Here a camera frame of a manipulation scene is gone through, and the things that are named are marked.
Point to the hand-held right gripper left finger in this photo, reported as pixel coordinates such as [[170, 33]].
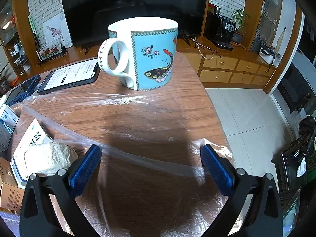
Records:
[[85, 172]]

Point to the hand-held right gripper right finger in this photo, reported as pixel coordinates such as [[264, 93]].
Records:
[[217, 172]]

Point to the gold cardboard box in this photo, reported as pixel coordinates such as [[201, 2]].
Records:
[[11, 197]]

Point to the crumpled white tissue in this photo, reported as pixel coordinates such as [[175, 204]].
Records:
[[49, 156]]

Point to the white box with blue stripe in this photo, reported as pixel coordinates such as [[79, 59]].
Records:
[[32, 133]]

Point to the clear plastic table cover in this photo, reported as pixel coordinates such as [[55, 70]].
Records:
[[148, 118]]

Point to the purple hair roller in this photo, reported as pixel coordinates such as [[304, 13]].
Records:
[[8, 219]]

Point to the white box with blue print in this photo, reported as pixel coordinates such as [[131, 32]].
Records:
[[7, 118]]

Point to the black smartphone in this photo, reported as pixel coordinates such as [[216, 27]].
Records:
[[69, 76]]

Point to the wooden drawer cabinet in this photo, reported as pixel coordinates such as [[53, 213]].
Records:
[[222, 64]]

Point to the black armchair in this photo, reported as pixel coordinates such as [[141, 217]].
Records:
[[293, 86]]

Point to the framed red flower picture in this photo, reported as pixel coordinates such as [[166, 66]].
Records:
[[49, 53]]

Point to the blue butterfly mug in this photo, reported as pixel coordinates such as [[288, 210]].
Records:
[[153, 61]]

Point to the black and white bag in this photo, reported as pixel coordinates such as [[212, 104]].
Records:
[[266, 54]]

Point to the black coffee machine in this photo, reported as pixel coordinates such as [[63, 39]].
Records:
[[222, 34]]

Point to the giraffe picture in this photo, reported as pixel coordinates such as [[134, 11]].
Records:
[[55, 32]]

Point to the green rolled tube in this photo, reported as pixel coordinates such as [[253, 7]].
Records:
[[31, 27]]

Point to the green potted plant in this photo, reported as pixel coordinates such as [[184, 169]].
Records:
[[239, 17]]

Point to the glass display cabinet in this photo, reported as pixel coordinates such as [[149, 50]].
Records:
[[9, 29]]

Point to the tall wooden glass cabinet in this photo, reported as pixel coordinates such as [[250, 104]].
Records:
[[269, 17]]

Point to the black television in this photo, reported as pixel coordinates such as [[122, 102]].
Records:
[[148, 2]]

